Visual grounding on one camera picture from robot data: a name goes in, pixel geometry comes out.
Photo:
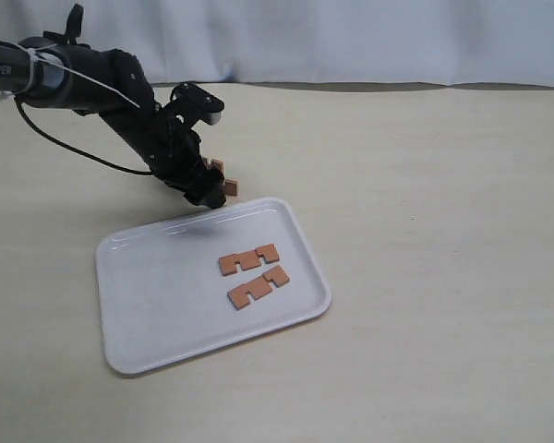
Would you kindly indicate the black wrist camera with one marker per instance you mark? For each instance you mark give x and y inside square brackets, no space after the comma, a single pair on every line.
[192,104]

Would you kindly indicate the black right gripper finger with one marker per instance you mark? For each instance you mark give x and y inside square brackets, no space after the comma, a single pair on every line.
[212,195]

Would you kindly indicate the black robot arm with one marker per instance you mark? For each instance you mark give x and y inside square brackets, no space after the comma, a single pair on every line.
[130,77]

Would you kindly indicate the white zip tie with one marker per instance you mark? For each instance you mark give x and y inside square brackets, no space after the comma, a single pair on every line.
[61,76]

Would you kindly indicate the white backdrop curtain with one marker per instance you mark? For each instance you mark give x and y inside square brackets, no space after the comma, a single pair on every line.
[438,42]

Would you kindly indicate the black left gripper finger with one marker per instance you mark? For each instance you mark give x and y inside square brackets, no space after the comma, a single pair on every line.
[194,195]

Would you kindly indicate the white plastic tray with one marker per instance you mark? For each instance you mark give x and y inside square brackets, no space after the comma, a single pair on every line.
[164,299]

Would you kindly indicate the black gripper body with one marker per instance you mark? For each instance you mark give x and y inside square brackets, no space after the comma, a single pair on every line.
[170,150]

